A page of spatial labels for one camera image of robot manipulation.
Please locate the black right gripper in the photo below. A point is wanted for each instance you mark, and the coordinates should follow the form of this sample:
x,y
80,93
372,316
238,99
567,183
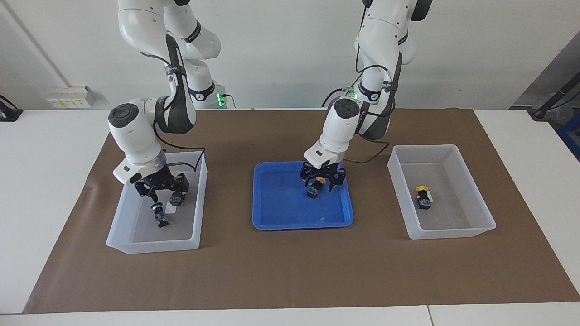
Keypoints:
x,y
156,182

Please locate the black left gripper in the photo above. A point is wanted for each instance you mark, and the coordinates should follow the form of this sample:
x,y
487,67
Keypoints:
x,y
324,172

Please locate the green push button switch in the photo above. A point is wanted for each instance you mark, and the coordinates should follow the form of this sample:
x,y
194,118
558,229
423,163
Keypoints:
x,y
160,218
176,199

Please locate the yellow push button switch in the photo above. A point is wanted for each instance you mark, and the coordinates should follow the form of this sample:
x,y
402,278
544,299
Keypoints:
x,y
424,200
313,192

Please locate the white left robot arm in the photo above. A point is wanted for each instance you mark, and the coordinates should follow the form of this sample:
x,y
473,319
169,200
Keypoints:
x,y
340,127

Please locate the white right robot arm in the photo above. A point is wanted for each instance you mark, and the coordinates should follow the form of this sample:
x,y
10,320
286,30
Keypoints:
x,y
136,131

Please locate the blue plastic tray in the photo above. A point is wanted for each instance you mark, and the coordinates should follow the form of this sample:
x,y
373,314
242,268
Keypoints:
x,y
285,203

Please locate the translucent white plastic box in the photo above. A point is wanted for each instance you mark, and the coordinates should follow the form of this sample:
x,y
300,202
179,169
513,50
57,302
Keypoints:
x,y
136,246
453,232

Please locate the brown paper table mat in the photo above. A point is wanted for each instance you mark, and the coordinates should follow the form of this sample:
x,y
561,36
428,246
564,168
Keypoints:
x,y
290,271

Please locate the black desk device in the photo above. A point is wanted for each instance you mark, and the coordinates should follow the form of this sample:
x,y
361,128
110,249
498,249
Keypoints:
x,y
9,114

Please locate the black stand pole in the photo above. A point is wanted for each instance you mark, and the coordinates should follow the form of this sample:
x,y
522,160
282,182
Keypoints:
x,y
541,111

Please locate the blue crate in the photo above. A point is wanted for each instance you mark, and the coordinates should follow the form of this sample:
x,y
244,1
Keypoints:
x,y
572,136

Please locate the grey wall socket strip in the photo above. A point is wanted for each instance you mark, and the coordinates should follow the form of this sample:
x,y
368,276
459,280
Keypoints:
x,y
72,102

